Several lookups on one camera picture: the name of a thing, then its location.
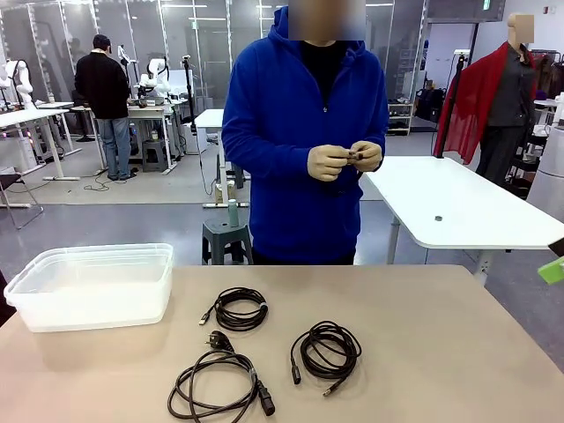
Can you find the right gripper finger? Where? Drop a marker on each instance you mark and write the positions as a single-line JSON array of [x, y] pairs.
[[554, 271], [559, 247]]

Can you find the person's left forearm blue sleeve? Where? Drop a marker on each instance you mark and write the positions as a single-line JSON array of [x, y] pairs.
[[382, 136]]

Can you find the white lab robot arm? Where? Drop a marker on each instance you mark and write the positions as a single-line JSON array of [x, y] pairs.
[[154, 70], [22, 83]]

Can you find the person's right forearm blue sleeve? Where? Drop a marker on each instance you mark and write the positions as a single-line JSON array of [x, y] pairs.
[[264, 161]]

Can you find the person's left hand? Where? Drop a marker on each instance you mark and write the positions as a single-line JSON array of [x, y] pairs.
[[368, 156]]

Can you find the person's right hand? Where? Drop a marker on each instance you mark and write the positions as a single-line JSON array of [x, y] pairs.
[[326, 161]]

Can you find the white cylindrical machine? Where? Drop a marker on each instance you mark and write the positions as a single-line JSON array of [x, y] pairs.
[[551, 185]]

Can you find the large white table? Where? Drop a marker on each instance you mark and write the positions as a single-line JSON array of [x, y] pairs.
[[440, 194]]

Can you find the mannequin in grey shirt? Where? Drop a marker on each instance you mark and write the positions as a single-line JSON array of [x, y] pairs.
[[511, 97]]

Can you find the red shawl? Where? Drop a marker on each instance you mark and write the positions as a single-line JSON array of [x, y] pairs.
[[462, 110]]

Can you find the clothes rack with garments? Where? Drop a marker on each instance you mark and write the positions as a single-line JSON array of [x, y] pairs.
[[551, 70]]

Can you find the black bags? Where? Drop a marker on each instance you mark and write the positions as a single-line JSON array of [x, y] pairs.
[[429, 106]]

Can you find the white shoe rack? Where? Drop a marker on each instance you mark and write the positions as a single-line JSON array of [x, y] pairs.
[[401, 119]]

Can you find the black light stand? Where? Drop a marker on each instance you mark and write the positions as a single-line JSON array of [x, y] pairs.
[[459, 66]]

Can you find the person's torso blue hoodie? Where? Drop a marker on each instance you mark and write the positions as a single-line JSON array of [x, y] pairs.
[[304, 220]]

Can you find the grey-green bottle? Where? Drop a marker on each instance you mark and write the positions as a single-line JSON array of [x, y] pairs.
[[232, 213]]

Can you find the grey plastic stool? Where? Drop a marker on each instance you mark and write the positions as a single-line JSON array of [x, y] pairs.
[[220, 229]]

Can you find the small white table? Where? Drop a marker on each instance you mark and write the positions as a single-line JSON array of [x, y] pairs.
[[209, 119]]

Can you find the dark grey step stool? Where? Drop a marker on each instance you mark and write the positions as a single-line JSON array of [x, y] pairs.
[[154, 152]]

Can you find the white desk with equipment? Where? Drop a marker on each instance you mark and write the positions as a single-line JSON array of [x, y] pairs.
[[147, 112]]

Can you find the clear plastic storage box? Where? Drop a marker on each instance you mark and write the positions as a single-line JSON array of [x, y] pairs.
[[88, 299]]

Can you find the man in black jacket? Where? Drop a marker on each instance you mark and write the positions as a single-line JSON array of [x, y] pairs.
[[101, 88]]

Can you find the white standing desk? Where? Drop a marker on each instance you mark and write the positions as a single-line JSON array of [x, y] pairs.
[[26, 115]]

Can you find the metal folding chair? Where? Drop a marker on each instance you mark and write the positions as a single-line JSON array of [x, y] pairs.
[[9, 178]]

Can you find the black camera tripod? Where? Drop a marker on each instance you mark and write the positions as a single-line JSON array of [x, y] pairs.
[[190, 97]]

